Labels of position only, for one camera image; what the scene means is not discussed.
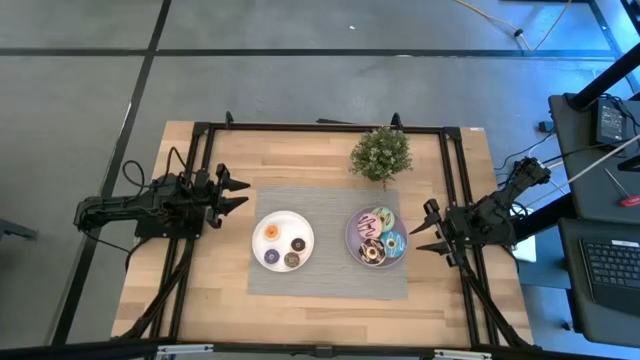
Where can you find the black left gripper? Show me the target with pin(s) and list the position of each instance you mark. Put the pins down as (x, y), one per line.
(205, 197)

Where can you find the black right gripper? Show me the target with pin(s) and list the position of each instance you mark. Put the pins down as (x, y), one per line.
(452, 227)

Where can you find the large blue donut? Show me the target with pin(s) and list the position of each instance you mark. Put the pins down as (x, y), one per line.
(400, 247)

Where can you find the large green donut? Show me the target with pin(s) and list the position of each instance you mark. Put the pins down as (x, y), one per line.
(389, 215)

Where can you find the small orange donut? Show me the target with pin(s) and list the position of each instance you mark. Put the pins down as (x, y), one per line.
(267, 228)

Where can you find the small purple sprinkled donut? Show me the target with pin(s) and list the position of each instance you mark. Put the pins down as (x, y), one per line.
(267, 252)

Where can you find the large pink donut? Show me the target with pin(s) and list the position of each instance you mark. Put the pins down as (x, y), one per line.
(364, 222)

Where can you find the large chocolate sprinkled donut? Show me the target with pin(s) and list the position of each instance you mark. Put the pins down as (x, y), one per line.
(364, 255)

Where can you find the small chocolate donut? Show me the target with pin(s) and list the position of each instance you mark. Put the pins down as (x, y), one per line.
(294, 240)

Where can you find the small tan sprinkled donut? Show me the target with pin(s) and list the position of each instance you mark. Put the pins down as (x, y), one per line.
(287, 255)

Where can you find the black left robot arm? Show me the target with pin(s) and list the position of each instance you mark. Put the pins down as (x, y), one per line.
(125, 205)

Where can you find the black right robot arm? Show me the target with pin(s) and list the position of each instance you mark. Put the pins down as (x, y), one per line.
(495, 215)

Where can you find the white round plate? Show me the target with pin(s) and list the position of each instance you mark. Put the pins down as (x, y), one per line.
(287, 225)

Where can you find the purple round plate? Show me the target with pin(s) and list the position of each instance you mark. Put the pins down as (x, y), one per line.
(350, 245)

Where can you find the white paper sheet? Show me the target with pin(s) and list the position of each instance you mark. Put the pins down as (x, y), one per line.
(525, 250)

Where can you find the green potted plant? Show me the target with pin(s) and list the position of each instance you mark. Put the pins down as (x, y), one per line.
(381, 152)

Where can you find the grey woven placemat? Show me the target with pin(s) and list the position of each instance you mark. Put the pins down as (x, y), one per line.
(325, 285)

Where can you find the black side table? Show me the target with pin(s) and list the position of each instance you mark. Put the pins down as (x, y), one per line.
(575, 300)

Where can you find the black side desk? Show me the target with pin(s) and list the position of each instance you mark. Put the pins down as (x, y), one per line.
(580, 130)

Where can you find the black keyboard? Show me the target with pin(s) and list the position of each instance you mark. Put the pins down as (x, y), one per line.
(615, 270)

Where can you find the black power adapter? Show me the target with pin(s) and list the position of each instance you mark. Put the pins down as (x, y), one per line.
(611, 122)

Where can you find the grey chair foot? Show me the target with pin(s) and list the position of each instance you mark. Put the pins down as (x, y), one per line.
(15, 229)

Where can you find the black diagonal pole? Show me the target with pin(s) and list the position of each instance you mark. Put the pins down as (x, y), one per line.
(605, 79)

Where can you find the black aluminium table frame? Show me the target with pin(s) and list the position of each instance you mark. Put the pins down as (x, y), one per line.
(325, 127)

